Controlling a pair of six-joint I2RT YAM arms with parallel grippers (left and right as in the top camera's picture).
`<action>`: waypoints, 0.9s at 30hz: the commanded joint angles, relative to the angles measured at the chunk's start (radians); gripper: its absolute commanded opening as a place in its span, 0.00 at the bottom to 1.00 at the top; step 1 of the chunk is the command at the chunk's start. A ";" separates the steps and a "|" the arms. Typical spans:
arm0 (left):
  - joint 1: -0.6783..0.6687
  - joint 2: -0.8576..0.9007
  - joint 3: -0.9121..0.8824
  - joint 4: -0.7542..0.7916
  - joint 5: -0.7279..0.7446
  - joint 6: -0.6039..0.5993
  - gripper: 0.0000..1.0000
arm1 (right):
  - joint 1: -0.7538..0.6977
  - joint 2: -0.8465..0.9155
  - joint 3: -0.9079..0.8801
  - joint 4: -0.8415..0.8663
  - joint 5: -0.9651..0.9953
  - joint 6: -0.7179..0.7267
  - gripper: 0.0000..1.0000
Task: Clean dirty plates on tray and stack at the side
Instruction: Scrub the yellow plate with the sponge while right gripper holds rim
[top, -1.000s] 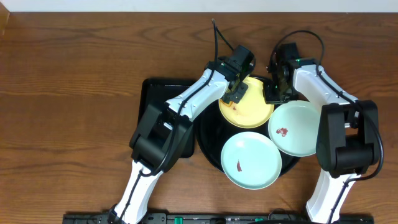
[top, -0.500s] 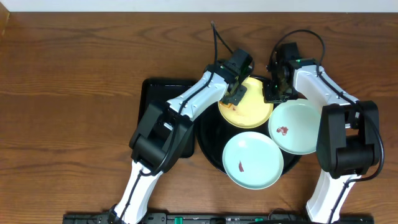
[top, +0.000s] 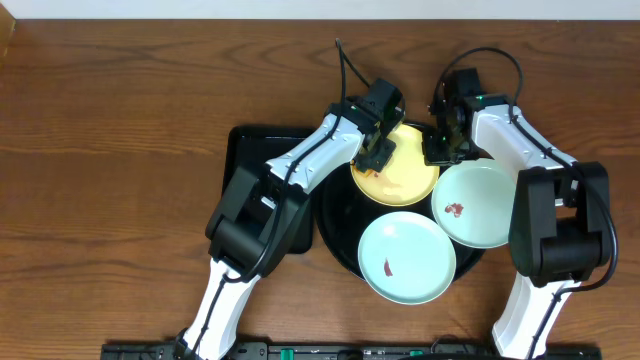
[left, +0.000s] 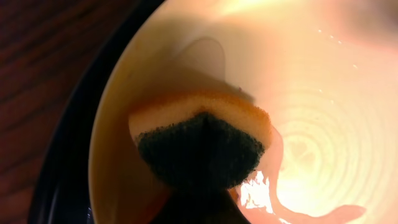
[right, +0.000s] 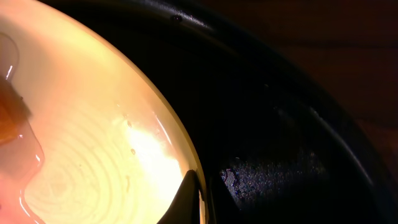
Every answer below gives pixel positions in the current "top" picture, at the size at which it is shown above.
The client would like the yellow plate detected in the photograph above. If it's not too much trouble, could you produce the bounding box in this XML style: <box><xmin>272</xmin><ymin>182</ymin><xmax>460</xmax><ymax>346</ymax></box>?
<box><xmin>351</xmin><ymin>124</ymin><xmax>440</xmax><ymax>207</ymax></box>

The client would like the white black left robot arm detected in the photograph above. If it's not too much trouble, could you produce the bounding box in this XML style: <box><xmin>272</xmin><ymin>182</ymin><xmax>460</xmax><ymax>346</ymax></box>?
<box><xmin>174</xmin><ymin>91</ymin><xmax>405</xmax><ymax>359</ymax></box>

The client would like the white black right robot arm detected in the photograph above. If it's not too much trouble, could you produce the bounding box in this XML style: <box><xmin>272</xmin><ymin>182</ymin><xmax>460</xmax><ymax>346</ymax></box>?
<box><xmin>423</xmin><ymin>91</ymin><xmax>618</xmax><ymax>359</ymax></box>

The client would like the black rectangular tray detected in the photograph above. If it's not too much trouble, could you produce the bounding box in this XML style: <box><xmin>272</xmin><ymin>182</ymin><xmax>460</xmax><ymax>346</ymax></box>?
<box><xmin>222</xmin><ymin>125</ymin><xmax>314</xmax><ymax>255</ymax></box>

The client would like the mint plate small red stain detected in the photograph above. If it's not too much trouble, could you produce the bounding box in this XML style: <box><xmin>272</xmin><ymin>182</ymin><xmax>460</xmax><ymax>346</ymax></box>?
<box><xmin>357</xmin><ymin>211</ymin><xmax>457</xmax><ymax>305</ymax></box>

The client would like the mint plate large red stain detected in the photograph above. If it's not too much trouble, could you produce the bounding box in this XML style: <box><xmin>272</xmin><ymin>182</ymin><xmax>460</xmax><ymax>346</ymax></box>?
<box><xmin>431</xmin><ymin>159</ymin><xmax>516</xmax><ymax>249</ymax></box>

